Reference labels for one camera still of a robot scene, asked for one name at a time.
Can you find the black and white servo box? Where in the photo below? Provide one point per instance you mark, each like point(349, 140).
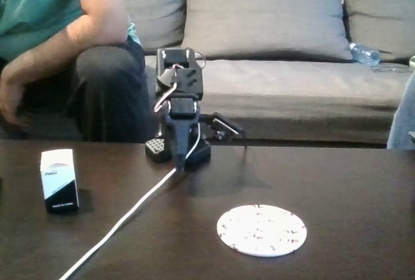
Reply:
point(60, 189)

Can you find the person's left hand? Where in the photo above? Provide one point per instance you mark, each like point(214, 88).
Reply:
point(11, 92)

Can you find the grey sofa back cushion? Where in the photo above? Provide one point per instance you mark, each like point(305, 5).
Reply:
point(379, 11)
point(155, 7)
point(266, 17)

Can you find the grey sofa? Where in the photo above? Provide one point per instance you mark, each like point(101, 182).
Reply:
point(291, 92)

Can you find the round white speckled coaster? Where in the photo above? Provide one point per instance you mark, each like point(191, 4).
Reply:
point(261, 230)

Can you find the person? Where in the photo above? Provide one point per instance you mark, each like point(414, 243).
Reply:
point(39, 1)

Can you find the clear plastic water bottle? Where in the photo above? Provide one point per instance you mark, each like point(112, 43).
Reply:
point(364, 53)

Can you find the person's leg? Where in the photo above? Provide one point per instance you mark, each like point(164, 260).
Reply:
point(402, 114)

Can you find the green object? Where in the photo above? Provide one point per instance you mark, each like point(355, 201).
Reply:
point(412, 61)

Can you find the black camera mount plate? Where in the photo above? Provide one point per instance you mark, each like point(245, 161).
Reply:
point(227, 124)

